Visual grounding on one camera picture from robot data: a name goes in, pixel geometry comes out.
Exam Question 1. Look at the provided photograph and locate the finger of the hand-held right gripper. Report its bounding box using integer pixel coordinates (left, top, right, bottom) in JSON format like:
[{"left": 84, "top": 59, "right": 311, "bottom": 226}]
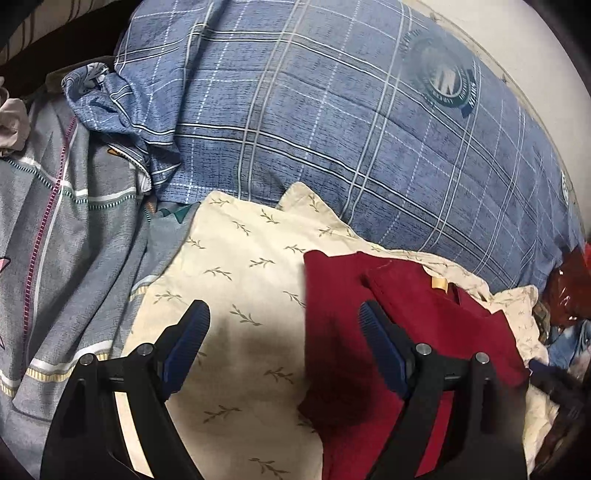
[{"left": 529, "top": 359, "right": 585, "bottom": 416}]

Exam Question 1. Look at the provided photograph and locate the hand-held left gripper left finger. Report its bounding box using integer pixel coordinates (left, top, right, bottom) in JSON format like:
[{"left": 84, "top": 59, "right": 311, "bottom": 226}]
[{"left": 41, "top": 299, "right": 211, "bottom": 480}]

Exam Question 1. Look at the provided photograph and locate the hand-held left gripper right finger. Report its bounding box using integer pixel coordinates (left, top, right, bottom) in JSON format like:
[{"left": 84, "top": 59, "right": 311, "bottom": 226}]
[{"left": 358, "top": 300, "right": 527, "bottom": 480}]

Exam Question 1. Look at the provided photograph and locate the dark red garment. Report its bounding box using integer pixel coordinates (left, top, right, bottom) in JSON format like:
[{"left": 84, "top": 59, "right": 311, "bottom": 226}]
[{"left": 298, "top": 249, "right": 529, "bottom": 480}]

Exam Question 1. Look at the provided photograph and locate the blue cloth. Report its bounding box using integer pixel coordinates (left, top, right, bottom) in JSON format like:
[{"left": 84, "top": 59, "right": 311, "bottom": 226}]
[{"left": 547, "top": 318, "right": 591, "bottom": 370}]

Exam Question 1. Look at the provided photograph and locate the multicoloured patterned cloth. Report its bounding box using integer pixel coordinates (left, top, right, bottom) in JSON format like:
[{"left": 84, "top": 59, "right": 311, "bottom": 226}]
[{"left": 531, "top": 300, "right": 552, "bottom": 344}]

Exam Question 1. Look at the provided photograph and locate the cream leaf-print blanket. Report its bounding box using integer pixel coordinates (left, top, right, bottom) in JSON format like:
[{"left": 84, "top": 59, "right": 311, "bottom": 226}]
[{"left": 115, "top": 181, "right": 561, "bottom": 480}]

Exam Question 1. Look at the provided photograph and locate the red plastic bag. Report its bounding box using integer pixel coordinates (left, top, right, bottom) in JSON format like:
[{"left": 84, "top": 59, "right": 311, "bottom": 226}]
[{"left": 547, "top": 244, "right": 591, "bottom": 328}]

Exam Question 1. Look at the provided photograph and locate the grey striped bedsheet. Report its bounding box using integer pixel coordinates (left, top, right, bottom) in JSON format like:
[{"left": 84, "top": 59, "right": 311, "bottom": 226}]
[{"left": 0, "top": 97, "right": 199, "bottom": 467}]

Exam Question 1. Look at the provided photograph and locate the blue plaid pillow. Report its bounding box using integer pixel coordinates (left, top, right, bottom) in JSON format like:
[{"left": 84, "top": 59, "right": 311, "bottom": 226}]
[{"left": 62, "top": 0, "right": 585, "bottom": 296}]

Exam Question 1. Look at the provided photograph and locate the pinkish grey cloth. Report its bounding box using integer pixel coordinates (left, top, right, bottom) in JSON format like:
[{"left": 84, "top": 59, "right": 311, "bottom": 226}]
[{"left": 0, "top": 85, "right": 31, "bottom": 158}]

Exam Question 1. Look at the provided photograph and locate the striped floral sofa cushion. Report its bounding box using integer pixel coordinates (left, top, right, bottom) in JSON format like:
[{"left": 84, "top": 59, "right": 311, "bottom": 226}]
[{"left": 0, "top": 0, "right": 134, "bottom": 65}]

